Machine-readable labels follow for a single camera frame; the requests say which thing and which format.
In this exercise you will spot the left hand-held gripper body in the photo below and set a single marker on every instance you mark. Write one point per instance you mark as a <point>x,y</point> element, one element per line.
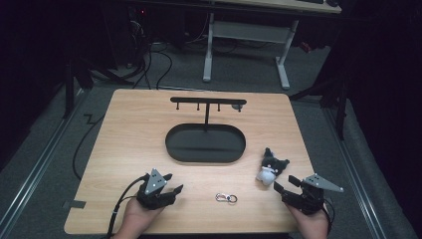
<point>156,195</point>

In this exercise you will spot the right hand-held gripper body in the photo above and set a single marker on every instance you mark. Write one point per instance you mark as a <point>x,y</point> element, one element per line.
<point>308,197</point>

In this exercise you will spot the black and white plush toy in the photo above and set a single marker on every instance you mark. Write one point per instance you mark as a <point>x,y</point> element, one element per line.
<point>271,166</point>

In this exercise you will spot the black oval stand base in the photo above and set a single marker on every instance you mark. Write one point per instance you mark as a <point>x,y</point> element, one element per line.
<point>205,142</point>

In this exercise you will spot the person's right hand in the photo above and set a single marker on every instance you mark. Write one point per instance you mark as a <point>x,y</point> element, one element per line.
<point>310,224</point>

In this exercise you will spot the person's left hand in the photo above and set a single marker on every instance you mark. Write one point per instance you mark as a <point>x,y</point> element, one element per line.
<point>139,217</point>

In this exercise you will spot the grey tape strip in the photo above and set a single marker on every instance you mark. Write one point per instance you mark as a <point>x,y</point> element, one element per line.
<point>77,204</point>

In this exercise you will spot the small grey charm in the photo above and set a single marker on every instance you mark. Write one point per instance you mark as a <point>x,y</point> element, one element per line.
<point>237,107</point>

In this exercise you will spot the black metal stand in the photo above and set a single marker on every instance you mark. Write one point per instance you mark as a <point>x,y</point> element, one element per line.
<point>71,86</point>
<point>338,99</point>

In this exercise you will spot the dark computer tower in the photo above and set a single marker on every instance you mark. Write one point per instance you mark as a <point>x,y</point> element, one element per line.
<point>122,33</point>

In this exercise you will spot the wooden desk with white legs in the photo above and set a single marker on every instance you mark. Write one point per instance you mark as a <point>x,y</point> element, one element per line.
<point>247,31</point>

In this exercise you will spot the metal floor rail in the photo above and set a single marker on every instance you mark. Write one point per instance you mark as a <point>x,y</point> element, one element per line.
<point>36,166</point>
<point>356,176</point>

